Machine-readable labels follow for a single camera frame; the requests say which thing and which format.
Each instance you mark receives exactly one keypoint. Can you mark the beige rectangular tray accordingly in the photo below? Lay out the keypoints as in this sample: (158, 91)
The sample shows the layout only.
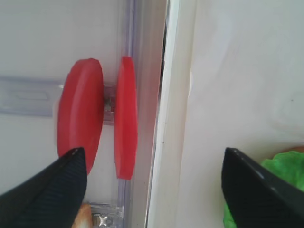
(233, 77)

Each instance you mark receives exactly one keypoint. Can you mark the green lettuce leaf on tray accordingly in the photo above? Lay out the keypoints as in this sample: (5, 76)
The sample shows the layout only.
(285, 171)

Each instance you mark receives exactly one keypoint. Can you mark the red tomato slice on rack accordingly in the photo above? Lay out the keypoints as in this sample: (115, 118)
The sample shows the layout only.
(125, 120)

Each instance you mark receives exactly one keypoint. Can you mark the red tomato slice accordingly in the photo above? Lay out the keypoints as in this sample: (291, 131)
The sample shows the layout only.
(125, 120)
(81, 110)

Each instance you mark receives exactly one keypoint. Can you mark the clear left cross rail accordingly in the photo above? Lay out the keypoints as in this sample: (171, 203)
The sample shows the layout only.
(137, 102)

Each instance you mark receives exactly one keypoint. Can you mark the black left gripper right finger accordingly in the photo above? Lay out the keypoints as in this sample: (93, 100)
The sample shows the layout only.
(259, 192)

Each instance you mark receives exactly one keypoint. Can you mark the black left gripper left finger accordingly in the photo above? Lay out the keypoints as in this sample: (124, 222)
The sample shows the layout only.
(50, 199)

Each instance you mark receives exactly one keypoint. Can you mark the clear tomato rack rail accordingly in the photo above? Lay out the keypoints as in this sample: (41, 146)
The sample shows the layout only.
(37, 97)

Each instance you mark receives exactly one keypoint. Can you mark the toasted bread slice on rack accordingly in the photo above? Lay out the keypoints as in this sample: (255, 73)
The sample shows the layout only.
(84, 217)

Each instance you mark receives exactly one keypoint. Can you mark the clear bread rack rail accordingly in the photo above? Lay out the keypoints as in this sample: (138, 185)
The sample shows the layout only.
(107, 215)

